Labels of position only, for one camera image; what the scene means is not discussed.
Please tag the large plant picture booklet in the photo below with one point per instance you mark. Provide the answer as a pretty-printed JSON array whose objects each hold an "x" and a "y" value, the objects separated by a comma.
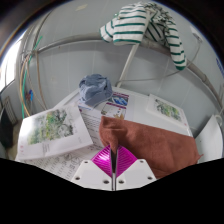
[{"x": 50, "y": 130}]

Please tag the small beige wall sticker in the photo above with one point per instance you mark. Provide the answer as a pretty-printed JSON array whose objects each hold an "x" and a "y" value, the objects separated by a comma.
[{"x": 81, "y": 7}]

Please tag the white washing machine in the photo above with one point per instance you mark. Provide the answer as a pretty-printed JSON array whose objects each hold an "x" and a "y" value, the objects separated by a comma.
[{"x": 210, "y": 140}]

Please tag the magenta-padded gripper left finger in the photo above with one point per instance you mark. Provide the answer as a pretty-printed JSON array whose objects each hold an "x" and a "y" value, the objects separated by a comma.
[{"x": 100, "y": 173}]

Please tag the green striped white garment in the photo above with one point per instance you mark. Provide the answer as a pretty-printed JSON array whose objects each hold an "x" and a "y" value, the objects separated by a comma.
[{"x": 128, "y": 28}]

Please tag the white printed paper sheet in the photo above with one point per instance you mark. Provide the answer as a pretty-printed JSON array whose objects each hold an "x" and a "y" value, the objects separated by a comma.
[{"x": 91, "y": 128}]

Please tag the crumpled blue-grey cloth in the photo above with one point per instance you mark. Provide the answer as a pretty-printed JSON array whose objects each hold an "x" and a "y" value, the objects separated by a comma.
[{"x": 95, "y": 89}]

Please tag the white upright pipe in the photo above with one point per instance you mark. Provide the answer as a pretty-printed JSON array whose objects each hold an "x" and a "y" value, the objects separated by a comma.
[{"x": 128, "y": 65}]

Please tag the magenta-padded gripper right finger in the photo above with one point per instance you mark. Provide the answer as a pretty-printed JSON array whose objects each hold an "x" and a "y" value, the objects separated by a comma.
[{"x": 130, "y": 173}]

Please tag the window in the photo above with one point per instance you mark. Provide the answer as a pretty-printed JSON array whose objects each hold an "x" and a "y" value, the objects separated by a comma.
[{"x": 7, "y": 66}]

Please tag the grey wall pipe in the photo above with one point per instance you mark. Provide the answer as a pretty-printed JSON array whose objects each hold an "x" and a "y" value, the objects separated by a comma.
[{"x": 66, "y": 41}]

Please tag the blue wall sign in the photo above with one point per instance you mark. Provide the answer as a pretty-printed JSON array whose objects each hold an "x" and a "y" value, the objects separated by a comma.
[{"x": 220, "y": 66}]

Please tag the colourful glossy leaflet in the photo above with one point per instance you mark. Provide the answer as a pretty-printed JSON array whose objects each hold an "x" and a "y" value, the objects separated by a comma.
[{"x": 115, "y": 106}]

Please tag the small plant picture booklet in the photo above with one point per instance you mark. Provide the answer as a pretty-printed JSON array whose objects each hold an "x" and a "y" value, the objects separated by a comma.
[{"x": 166, "y": 110}]

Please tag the brown towel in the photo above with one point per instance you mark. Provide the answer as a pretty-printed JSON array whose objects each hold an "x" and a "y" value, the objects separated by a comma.
[{"x": 156, "y": 143}]

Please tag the white wall socket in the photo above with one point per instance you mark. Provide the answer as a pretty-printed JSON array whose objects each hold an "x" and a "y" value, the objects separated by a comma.
[{"x": 196, "y": 33}]

